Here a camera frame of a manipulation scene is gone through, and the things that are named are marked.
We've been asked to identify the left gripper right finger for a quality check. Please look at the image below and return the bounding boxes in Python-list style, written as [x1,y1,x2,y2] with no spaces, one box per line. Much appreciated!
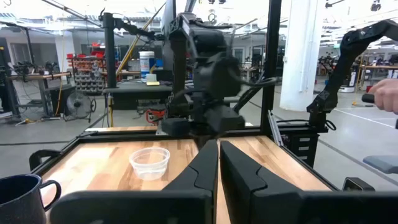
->
[219,140,398,224]

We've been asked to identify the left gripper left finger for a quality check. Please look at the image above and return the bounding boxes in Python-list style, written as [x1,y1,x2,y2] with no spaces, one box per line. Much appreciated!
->
[49,139,218,224]

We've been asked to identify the parts bin rack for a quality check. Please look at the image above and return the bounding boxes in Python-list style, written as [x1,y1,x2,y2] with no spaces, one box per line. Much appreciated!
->
[66,52,108,95]

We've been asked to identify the round clear plastic container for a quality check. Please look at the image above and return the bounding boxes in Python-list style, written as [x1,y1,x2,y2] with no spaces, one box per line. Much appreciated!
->
[129,147,171,182]

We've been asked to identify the red floor tool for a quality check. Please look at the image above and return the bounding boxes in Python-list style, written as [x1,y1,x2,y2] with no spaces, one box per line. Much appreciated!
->
[145,108,167,126]

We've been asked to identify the black drawer unit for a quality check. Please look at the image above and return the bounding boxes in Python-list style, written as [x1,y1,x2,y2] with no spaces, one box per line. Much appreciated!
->
[279,124,319,169]

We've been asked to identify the black side table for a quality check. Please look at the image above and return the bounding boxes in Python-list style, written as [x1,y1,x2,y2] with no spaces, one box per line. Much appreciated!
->
[102,80,174,111]

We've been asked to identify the white cylindrical tub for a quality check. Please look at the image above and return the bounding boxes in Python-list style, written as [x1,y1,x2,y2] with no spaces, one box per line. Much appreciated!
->
[138,50,155,83]

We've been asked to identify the white building pillar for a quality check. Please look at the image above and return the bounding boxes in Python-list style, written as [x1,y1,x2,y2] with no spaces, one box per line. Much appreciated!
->
[279,0,325,112]

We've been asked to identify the black stand pole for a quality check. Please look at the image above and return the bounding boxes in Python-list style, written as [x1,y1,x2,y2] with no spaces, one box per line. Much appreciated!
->
[98,8,156,90]

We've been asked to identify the blue-grey padded seat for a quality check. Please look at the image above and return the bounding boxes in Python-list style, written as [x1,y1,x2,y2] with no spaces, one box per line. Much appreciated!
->
[362,154,398,175]

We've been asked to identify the black floor fan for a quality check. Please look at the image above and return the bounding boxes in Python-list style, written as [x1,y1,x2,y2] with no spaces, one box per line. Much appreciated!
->
[63,91,96,123]

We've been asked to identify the person's hand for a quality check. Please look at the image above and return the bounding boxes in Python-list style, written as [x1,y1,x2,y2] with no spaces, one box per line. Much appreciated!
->
[368,78,398,114]

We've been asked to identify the dark enamel mug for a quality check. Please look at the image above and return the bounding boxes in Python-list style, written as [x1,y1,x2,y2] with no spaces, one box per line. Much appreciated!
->
[0,174,62,224]

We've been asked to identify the wooden workbench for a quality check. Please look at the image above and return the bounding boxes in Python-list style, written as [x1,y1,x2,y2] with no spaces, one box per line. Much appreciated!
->
[6,72,72,119]

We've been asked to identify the black aluminium rig frame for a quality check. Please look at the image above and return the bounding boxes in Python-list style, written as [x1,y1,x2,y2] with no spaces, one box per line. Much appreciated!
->
[29,0,377,192]

